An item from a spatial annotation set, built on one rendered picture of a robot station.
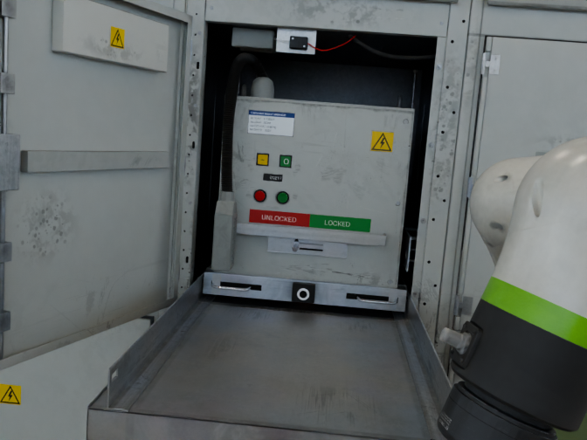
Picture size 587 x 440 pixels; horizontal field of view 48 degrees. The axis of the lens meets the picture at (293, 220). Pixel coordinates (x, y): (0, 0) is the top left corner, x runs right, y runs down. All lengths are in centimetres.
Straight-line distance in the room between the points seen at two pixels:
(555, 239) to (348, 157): 129
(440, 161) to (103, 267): 85
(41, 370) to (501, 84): 140
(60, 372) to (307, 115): 95
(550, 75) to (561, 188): 128
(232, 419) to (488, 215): 52
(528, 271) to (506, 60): 128
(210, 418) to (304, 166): 81
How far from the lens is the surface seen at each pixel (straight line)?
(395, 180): 171
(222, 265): 165
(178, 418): 111
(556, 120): 173
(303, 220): 172
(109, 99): 150
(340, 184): 171
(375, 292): 174
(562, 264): 44
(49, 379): 193
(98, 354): 185
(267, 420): 111
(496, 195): 88
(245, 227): 170
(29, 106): 133
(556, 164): 46
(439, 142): 168
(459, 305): 172
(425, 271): 171
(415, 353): 149
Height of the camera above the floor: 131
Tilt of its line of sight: 8 degrees down
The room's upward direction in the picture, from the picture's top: 4 degrees clockwise
